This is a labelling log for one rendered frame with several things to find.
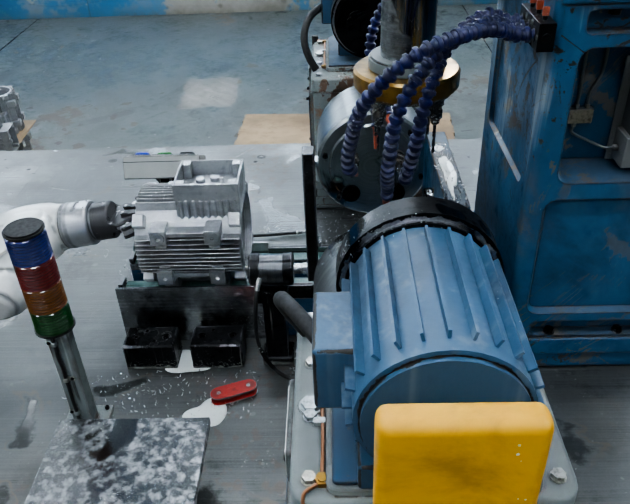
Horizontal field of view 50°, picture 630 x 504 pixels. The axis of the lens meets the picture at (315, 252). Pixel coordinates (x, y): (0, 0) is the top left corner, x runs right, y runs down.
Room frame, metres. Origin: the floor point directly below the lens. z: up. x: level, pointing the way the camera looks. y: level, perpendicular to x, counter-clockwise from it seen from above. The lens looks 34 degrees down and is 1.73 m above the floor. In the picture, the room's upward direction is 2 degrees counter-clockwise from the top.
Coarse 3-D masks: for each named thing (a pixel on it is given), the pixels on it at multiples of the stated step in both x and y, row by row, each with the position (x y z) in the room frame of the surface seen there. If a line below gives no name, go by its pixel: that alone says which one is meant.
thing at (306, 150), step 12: (312, 156) 0.98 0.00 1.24; (312, 168) 0.98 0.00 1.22; (312, 180) 0.98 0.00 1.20; (312, 192) 0.98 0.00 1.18; (312, 204) 0.98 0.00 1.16; (312, 216) 0.98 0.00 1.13; (312, 228) 0.98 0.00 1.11; (312, 240) 0.98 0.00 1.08; (312, 252) 0.98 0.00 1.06; (312, 264) 0.98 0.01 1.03; (312, 276) 0.98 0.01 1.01
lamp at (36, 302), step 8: (56, 288) 0.83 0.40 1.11; (24, 296) 0.83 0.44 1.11; (32, 296) 0.82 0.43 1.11; (40, 296) 0.82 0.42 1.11; (48, 296) 0.82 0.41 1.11; (56, 296) 0.83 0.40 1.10; (64, 296) 0.85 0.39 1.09; (32, 304) 0.82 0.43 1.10; (40, 304) 0.82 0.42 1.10; (48, 304) 0.82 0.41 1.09; (56, 304) 0.83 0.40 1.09; (64, 304) 0.84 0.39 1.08; (32, 312) 0.82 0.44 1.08; (40, 312) 0.82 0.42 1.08; (48, 312) 0.82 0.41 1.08
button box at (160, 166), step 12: (132, 156) 1.35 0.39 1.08; (144, 156) 1.35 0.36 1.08; (156, 156) 1.35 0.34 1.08; (168, 156) 1.35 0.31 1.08; (180, 156) 1.35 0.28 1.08; (192, 156) 1.34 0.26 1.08; (204, 156) 1.39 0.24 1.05; (132, 168) 1.34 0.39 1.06; (144, 168) 1.34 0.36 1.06; (156, 168) 1.34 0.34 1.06; (168, 168) 1.34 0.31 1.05
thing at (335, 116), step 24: (336, 96) 1.50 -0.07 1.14; (360, 96) 1.43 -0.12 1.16; (336, 120) 1.37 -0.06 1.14; (384, 120) 1.34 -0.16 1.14; (408, 120) 1.34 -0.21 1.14; (336, 144) 1.34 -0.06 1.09; (360, 144) 1.33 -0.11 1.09; (336, 168) 1.34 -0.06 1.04; (360, 168) 1.33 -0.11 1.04; (336, 192) 1.34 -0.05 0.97; (360, 192) 1.33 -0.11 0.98; (408, 192) 1.33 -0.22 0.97
